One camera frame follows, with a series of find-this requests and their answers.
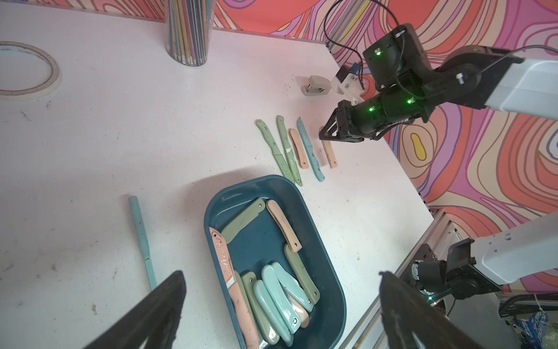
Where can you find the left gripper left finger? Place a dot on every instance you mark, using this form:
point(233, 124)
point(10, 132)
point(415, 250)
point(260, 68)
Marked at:
point(153, 322)

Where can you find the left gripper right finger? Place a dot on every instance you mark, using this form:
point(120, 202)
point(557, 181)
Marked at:
point(409, 321)

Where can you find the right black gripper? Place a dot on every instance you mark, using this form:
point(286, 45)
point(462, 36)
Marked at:
point(373, 118)

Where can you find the teal knife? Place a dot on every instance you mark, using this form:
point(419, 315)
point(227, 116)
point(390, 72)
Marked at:
point(142, 239)
point(309, 150)

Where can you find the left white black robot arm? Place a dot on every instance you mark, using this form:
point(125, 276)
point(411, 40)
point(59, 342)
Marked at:
point(268, 303)

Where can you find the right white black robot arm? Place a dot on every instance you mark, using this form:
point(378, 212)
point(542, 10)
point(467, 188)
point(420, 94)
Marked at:
point(409, 88)

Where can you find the dark teal storage tray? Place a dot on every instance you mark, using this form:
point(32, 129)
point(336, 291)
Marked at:
point(262, 243)

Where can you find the long pink knife in tray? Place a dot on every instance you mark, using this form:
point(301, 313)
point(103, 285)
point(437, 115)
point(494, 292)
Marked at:
point(246, 324)

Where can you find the beige folded knife in tray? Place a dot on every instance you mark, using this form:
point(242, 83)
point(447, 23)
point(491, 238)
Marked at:
point(280, 218)

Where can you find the small white stapler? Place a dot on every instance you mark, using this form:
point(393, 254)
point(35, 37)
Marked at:
point(315, 86)

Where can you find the clear pencil cup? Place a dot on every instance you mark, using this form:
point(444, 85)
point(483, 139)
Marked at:
point(189, 25)

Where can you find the masking tape roll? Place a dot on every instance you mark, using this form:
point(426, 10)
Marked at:
point(27, 72)

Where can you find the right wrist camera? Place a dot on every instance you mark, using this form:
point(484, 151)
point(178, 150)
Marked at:
point(347, 83)

